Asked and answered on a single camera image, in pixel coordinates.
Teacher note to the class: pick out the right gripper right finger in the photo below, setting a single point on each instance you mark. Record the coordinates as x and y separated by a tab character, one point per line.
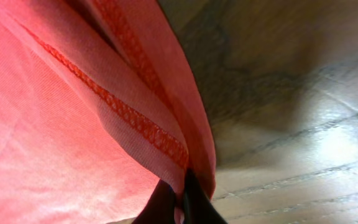
197	207

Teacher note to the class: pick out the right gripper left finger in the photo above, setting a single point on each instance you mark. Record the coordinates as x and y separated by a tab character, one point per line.
160	207

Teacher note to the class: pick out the red printed t-shirt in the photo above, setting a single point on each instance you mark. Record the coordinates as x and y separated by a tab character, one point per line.
97	105

